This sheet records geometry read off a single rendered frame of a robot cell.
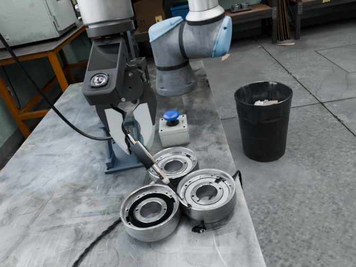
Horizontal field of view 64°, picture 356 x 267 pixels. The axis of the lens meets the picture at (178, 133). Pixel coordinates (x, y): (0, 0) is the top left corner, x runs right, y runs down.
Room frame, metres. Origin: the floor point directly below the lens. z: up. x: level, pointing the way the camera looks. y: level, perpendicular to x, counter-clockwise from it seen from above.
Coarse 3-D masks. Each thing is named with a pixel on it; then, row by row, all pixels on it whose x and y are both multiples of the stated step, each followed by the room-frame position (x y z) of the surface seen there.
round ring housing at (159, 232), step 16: (144, 192) 0.41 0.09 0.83; (160, 192) 0.40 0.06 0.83; (128, 208) 0.38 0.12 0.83; (144, 208) 0.38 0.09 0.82; (160, 208) 0.38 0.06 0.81; (176, 208) 0.34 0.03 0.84; (128, 224) 0.33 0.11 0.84; (160, 224) 0.31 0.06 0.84; (176, 224) 0.33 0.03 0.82; (144, 240) 0.32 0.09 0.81
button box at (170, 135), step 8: (160, 120) 0.65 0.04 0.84; (176, 120) 0.63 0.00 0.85; (184, 120) 0.62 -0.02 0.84; (160, 128) 0.61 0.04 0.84; (168, 128) 0.60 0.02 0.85; (176, 128) 0.59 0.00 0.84; (184, 128) 0.59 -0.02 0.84; (160, 136) 0.59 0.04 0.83; (168, 136) 0.59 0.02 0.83; (176, 136) 0.59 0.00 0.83; (184, 136) 0.59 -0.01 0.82; (168, 144) 0.59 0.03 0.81; (176, 144) 0.59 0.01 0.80
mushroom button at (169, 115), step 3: (168, 111) 0.63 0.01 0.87; (171, 111) 0.63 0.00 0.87; (174, 111) 0.63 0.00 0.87; (165, 114) 0.62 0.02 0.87; (168, 114) 0.62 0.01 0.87; (171, 114) 0.61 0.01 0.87; (174, 114) 0.61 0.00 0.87; (177, 114) 0.61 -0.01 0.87; (165, 117) 0.61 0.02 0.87; (168, 117) 0.61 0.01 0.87; (171, 117) 0.61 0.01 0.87; (174, 117) 0.61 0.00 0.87; (177, 117) 0.61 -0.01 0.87; (168, 120) 0.61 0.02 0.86; (171, 120) 0.60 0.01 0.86; (174, 120) 0.62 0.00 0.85
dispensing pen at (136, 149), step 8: (128, 136) 0.42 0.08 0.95; (136, 144) 0.40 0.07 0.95; (136, 152) 0.39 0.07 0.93; (144, 152) 0.39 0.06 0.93; (144, 160) 0.38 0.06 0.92; (152, 168) 0.39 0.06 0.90; (160, 168) 0.39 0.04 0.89; (160, 176) 0.38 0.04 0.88; (168, 184) 0.37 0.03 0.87; (176, 192) 0.36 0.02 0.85
